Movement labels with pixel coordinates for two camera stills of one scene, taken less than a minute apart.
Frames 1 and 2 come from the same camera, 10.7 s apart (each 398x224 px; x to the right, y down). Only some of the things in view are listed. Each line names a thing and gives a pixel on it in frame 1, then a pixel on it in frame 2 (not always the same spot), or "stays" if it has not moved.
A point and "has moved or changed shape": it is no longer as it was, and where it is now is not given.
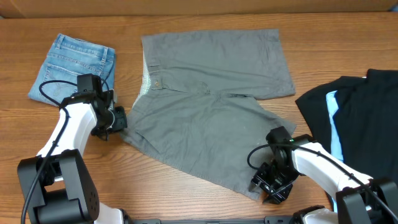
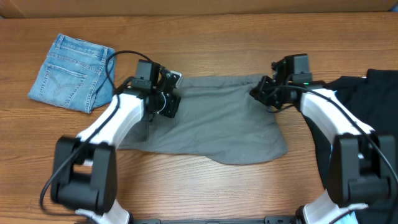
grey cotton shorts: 198,107 has moved or changed shape
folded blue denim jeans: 69,58 stays
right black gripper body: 276,181 to 268,93
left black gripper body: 114,121 to 165,104
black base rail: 268,220 stays
